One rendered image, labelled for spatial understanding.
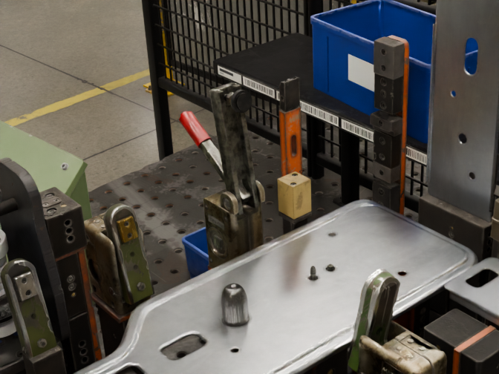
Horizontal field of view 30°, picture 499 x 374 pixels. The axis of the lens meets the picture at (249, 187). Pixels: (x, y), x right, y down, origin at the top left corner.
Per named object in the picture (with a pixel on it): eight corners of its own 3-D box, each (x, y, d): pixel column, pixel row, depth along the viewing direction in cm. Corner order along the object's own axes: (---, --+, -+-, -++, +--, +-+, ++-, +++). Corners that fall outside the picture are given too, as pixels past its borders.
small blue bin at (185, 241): (214, 301, 166) (211, 260, 162) (183, 278, 173) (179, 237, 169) (261, 277, 172) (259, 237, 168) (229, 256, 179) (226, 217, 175)
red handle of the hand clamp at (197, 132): (235, 202, 123) (173, 113, 129) (231, 211, 125) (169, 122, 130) (260, 191, 126) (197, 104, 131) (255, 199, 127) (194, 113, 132)
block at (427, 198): (470, 396, 142) (484, 228, 127) (411, 358, 150) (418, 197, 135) (483, 387, 143) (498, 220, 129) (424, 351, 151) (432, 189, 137)
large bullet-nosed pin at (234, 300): (234, 340, 111) (230, 295, 108) (217, 328, 113) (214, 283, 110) (255, 329, 113) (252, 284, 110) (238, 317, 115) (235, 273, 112)
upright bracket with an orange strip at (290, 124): (294, 373, 148) (284, 83, 124) (289, 369, 149) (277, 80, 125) (308, 365, 150) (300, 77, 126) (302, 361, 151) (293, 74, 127)
